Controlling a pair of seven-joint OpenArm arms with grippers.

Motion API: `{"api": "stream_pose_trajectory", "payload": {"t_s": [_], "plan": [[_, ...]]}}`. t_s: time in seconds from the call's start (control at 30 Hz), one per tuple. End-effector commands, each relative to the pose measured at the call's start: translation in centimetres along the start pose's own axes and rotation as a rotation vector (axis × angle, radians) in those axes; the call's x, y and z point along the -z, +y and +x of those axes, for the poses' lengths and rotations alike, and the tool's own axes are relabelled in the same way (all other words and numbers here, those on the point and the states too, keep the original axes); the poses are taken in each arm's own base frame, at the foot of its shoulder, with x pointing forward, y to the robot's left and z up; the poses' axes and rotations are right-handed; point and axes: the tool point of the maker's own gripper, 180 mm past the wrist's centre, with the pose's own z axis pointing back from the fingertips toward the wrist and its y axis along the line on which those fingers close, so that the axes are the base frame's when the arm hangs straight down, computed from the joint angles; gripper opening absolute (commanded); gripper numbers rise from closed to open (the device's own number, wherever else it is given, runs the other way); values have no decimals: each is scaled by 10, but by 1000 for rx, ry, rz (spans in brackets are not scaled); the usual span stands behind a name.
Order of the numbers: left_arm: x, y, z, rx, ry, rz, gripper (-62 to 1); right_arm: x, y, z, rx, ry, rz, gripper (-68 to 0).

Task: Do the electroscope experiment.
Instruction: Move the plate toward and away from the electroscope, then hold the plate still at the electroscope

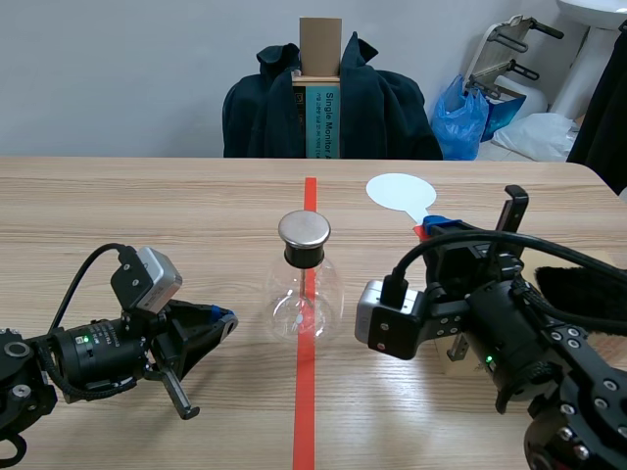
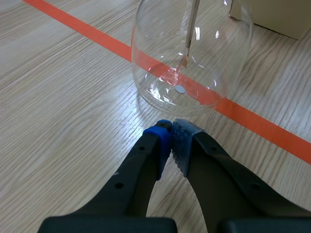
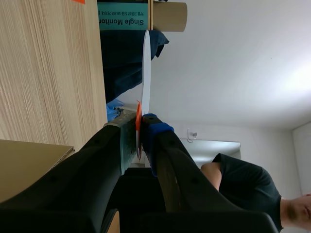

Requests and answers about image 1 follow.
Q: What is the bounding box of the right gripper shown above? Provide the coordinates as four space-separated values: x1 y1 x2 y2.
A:
415 184 553 415

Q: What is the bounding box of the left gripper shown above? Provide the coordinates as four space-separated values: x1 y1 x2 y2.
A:
52 263 241 421

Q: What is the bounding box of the clear glass flask, metal disc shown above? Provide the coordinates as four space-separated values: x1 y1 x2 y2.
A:
265 210 345 347

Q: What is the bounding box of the blue plastic bag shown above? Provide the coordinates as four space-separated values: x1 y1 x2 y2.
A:
430 73 492 162

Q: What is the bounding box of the white plastic bag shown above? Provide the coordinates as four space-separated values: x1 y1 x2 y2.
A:
491 113 575 163

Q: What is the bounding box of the dark jacket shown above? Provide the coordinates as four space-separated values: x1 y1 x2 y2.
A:
256 30 445 161

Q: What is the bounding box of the black fur patch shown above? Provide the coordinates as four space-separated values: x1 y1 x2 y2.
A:
534 265 627 340

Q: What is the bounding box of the dark hanging cloth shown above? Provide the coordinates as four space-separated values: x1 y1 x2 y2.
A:
566 33 627 198

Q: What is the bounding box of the tall cardboard box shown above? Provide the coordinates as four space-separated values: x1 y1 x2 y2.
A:
291 17 345 161

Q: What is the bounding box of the white wash basin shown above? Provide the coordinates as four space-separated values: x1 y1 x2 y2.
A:
554 0 627 121

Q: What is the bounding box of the right wrist camera black cable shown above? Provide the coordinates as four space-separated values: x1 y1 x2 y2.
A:
381 228 627 307

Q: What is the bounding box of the wrist camera black cable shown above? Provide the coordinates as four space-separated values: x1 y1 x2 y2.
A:
48 242 126 340
381 228 627 307

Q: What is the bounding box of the grey metal plate, orange handle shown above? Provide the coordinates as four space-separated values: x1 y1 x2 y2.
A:
365 172 439 242

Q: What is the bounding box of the left wrist camera black cable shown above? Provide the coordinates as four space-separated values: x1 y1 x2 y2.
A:
48 242 126 340

